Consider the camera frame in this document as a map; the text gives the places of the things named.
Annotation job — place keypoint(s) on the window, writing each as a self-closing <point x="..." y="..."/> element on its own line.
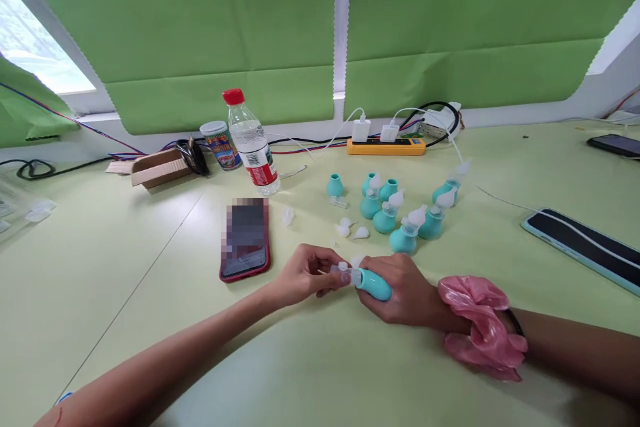
<point x="30" y="41"/>

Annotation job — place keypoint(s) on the person's left hand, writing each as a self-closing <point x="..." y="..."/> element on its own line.
<point x="300" y="277"/>

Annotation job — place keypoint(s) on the white power strip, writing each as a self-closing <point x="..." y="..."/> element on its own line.
<point x="440" y="124"/>

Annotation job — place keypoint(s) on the small clear plastic tube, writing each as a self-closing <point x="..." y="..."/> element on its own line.
<point x="339" y="202"/>

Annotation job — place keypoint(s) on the person's right fingers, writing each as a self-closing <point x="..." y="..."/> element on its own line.
<point x="382" y="262"/>

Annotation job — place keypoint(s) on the yellow power strip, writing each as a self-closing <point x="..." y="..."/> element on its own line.
<point x="385" y="147"/>

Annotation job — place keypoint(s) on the person's right hand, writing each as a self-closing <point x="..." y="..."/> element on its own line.
<point x="412" y="299"/>

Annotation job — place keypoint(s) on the teal squeeze bulb body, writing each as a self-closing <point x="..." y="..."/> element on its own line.
<point x="376" y="284"/>

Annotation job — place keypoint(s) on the clear plastic connector piece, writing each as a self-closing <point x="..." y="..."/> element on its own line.
<point x="346" y="271"/>

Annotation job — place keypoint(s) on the wide green curtain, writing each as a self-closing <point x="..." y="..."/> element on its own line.
<point x="190" y="31"/>
<point x="475" y="21"/>

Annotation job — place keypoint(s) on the person's left fingers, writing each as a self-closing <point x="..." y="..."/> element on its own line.
<point x="327" y="293"/>

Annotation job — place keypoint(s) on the person's left thumb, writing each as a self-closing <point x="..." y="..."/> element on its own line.
<point x="334" y="280"/>

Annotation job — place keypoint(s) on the tall white charger plug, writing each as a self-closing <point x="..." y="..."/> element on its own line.
<point x="360" y="131"/>

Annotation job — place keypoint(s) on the red smartphone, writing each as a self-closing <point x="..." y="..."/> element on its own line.
<point x="245" y="259"/>

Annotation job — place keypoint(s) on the short white charger plug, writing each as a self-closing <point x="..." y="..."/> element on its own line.
<point x="388" y="133"/>

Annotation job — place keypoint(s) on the white silicone tip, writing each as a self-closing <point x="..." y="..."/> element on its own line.
<point x="288" y="217"/>
<point x="344" y="227"/>
<point x="361" y="233"/>

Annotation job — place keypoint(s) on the small green cloth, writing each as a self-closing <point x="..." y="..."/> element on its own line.
<point x="30" y="112"/>

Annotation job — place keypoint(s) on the clear plastic bags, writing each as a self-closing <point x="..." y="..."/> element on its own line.
<point x="25" y="207"/>

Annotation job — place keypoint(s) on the black smartphone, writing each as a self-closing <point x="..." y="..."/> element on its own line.
<point x="617" y="145"/>

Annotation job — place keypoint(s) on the small cardboard box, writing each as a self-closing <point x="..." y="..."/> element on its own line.
<point x="157" y="169"/>

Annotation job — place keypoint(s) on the person's right thumb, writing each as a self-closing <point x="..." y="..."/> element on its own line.
<point x="372" y="308"/>

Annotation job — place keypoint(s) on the smartphone in light blue case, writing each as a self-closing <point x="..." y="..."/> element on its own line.
<point x="585" y="247"/>

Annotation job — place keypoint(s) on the cluster of teal aspirators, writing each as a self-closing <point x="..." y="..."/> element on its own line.
<point x="400" y="219"/>

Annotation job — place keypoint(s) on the person's left index finger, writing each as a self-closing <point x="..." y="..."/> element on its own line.
<point x="322" y="256"/>

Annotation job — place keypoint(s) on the clear water bottle red cap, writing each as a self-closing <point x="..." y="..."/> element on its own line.
<point x="252" y="147"/>

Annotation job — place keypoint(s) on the colourful labelled can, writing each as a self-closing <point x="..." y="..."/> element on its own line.
<point x="222" y="147"/>

